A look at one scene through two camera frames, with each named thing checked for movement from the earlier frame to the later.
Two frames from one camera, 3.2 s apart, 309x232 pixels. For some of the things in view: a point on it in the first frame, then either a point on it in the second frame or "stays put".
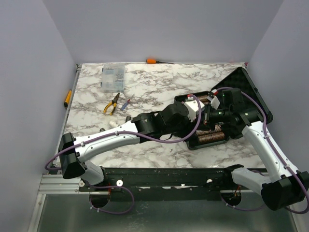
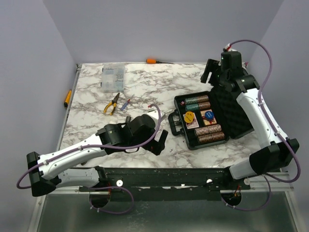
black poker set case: (222, 107) stays put
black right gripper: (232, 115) → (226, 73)
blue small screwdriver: (124, 106) stays put
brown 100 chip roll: (205, 138) stays put
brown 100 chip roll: (217, 136) stays put
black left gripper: (190, 127) → (160, 145)
